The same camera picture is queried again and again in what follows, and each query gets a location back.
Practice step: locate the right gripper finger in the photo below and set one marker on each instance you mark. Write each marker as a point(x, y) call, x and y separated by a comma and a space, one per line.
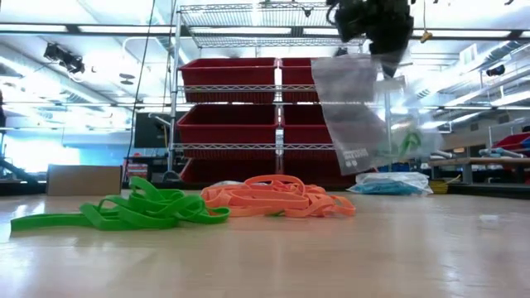
point(390, 64)

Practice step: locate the clear plastic zip bag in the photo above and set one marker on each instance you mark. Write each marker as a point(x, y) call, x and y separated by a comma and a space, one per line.
point(352, 124)
point(389, 178)

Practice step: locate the green rubber band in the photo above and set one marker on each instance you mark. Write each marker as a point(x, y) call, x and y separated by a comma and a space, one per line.
point(410, 142)

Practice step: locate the blue rubber bands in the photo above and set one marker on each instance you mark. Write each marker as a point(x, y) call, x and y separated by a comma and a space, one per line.
point(385, 188)

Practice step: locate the orange rubber bands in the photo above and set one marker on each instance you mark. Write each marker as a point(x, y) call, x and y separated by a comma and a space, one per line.
point(269, 198)

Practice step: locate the green rubber bands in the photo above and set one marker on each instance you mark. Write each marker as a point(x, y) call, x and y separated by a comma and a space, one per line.
point(49, 221)

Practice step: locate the pale blue robot arm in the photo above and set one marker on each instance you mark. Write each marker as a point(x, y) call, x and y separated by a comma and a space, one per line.
point(501, 152)
point(445, 154)

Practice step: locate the yellow hanging plug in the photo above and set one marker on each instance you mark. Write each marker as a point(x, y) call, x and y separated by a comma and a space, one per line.
point(425, 36)

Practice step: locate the long ceiling light strip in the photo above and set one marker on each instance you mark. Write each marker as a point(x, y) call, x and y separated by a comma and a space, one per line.
point(476, 33)
point(120, 29)

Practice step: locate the blue storage bin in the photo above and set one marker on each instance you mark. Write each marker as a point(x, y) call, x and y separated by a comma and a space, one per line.
point(393, 167)

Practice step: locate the wooden workbench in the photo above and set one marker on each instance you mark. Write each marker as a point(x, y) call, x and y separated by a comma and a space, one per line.
point(476, 162)

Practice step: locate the yellow coil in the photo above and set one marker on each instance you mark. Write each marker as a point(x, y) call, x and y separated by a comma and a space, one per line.
point(439, 187)

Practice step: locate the red storage tray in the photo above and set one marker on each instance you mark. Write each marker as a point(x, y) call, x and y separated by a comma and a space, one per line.
point(513, 141)

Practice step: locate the cart caster wheel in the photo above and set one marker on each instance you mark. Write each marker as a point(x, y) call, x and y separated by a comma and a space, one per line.
point(170, 177)

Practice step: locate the black monitor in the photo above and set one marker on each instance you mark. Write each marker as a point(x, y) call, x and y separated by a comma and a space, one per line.
point(151, 130)

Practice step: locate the red white box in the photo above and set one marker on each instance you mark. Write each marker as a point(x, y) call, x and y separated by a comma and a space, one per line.
point(136, 171)

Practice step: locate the small cardboard box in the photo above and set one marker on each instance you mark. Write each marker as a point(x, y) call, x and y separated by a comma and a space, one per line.
point(83, 180)

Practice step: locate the person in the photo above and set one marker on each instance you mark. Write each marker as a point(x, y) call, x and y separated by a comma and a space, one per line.
point(1, 107)

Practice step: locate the black slanted bar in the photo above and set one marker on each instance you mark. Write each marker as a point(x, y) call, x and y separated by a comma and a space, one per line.
point(16, 171)

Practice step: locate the black ceiling camera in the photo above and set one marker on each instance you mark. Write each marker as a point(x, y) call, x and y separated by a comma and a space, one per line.
point(495, 70)

